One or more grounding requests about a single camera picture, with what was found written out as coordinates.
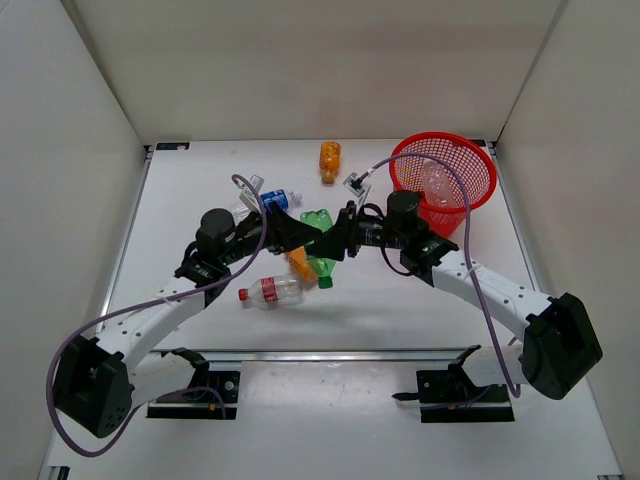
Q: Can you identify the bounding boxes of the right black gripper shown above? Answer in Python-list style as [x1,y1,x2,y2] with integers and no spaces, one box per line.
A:
[311,200,409,259]

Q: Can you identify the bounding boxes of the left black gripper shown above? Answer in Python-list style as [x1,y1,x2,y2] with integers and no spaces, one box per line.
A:
[220,200,322,266]

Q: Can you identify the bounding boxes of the orange juice bottle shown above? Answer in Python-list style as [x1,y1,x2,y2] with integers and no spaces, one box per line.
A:
[319,141,341,185]
[285,247,317,283]

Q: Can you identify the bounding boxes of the green plastic bottle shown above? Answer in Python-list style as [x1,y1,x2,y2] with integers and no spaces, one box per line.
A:
[299,209,336,289]

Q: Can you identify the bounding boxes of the clear bottle blue label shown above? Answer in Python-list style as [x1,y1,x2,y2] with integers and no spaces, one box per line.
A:
[229,189,302,222]

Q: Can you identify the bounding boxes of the clear bottle red label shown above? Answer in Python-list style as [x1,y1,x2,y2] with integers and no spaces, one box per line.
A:
[238,274,304,309]

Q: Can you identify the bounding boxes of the clear crushed bottle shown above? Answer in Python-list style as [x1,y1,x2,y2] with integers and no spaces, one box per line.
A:
[421,160,455,208]

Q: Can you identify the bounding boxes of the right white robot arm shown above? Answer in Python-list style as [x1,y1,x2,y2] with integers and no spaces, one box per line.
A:
[305,191,603,400]

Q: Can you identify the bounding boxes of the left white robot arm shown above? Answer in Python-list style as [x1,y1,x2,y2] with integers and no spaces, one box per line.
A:
[46,206,322,438]

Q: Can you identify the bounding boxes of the red mesh plastic bin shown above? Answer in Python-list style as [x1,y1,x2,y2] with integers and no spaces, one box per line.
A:
[389,132,497,237]

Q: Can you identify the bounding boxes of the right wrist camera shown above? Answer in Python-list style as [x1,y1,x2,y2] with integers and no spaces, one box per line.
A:
[343,172,371,201]

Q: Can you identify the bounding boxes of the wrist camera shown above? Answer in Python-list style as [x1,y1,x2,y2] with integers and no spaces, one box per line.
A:
[239,175,264,210]
[343,172,371,201]

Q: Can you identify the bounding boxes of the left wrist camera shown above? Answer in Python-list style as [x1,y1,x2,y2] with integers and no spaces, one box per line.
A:
[239,175,264,210]

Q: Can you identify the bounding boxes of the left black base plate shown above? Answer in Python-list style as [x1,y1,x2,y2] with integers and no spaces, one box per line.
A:
[146,363,241,421]

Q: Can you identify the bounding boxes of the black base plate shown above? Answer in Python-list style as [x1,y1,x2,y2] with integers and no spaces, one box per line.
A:
[146,363,241,421]
[392,370,515,424]

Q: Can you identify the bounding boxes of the aluminium table edge rail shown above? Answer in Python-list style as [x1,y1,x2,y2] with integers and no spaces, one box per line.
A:
[142,349,564,364]

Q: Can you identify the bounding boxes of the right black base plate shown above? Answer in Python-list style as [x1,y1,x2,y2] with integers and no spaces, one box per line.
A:
[392,370,515,424]

